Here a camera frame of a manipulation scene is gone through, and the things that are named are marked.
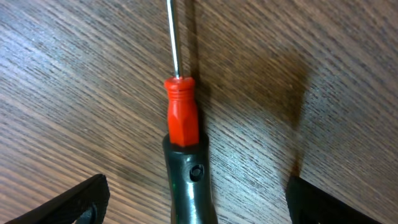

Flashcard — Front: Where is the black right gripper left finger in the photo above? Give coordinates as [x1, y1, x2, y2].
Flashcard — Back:
[6, 174, 110, 224]

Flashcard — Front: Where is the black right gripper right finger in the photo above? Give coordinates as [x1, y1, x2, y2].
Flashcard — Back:
[285, 176, 380, 224]

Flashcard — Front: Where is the red black handled screwdriver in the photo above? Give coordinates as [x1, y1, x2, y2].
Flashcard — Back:
[162, 0, 218, 224]

